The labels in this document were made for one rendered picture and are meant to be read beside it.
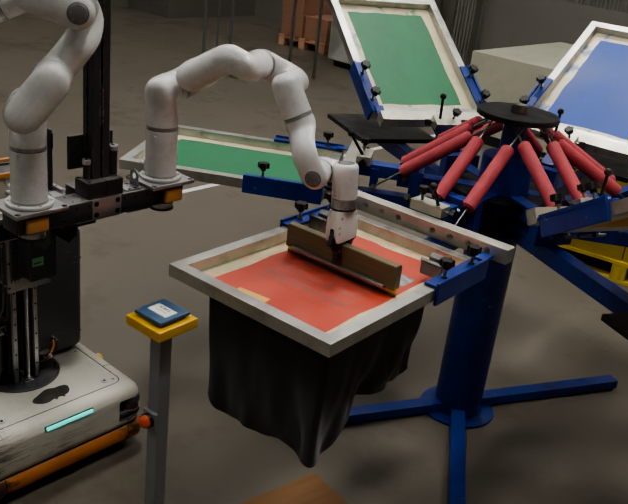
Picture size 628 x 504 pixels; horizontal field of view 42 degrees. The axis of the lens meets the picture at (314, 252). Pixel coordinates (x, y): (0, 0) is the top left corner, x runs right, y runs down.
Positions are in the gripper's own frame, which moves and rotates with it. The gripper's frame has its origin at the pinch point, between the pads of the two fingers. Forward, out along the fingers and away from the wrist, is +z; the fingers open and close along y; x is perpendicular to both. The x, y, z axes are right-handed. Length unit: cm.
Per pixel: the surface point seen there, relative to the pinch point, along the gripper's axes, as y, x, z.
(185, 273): 41.1, -22.8, 0.1
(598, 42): -226, -16, -45
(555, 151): -97, 22, -19
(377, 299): 5.2, 17.4, 6.9
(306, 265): 3.8, -9.9, 4.7
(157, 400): 61, -13, 28
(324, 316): 25.3, 14.1, 6.4
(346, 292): 8.8, 9.1, 6.2
